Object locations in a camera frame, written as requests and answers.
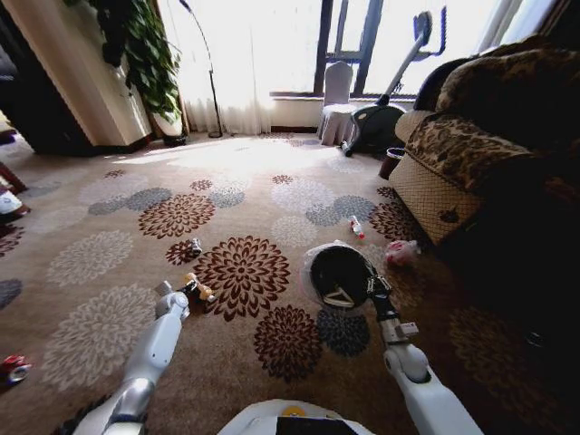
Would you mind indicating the green leafy plant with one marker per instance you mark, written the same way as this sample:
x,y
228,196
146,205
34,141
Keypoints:
x,y
145,59

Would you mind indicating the white sheer curtain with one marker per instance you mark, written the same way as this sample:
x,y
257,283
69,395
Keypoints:
x,y
226,63

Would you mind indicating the crumpled pink plastic bag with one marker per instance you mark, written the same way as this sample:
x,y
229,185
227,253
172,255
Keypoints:
x,y
401,254

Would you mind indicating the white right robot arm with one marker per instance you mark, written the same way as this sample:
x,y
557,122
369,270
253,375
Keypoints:
x,y
421,385

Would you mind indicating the crushed silver can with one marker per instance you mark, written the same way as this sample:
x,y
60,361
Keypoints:
x,y
196,246

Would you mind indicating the dark wooden cabinet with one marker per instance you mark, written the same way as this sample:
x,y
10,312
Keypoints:
x,y
36,104

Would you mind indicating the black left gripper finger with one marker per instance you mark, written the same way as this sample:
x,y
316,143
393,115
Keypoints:
x,y
207,298
203,285

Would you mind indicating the yellow snack wrapper trash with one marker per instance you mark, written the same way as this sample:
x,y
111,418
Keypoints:
x,y
206,292

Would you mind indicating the white covered chair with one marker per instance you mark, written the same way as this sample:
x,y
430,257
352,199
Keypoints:
x,y
336,106

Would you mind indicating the small white red bottle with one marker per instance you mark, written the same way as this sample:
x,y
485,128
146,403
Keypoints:
x,y
356,226

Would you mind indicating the black trash bin white liner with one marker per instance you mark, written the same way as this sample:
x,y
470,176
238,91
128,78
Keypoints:
x,y
335,272

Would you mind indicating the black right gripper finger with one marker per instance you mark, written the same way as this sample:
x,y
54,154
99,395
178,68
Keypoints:
x,y
384,283
339,297

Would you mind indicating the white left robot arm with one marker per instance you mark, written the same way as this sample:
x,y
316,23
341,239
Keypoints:
x,y
154,344

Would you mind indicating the dark window frame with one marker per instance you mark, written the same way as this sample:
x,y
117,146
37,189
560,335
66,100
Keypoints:
x,y
344,45

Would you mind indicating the white plant pot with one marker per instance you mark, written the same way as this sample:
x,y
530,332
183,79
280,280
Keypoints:
x,y
172,129

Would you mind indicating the brown patterned sofa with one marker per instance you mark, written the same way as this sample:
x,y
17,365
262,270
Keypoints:
x,y
489,149

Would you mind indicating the black arc floor lamp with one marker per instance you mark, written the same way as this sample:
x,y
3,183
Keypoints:
x,y
213,90

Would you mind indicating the white robot front shell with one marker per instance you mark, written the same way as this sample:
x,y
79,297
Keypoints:
x,y
294,419

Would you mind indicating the white red appliance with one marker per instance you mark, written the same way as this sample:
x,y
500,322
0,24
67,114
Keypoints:
x,y
8,205

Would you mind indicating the black exercise bike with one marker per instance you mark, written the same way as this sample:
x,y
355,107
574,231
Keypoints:
x,y
385,113

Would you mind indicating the crushed red can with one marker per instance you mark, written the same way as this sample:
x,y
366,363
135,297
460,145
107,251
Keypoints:
x,y
13,367

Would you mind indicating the red wooden stool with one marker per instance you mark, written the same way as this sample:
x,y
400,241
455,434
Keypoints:
x,y
11,177

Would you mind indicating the small brown waste bin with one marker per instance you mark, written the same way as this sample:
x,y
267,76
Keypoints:
x,y
392,162

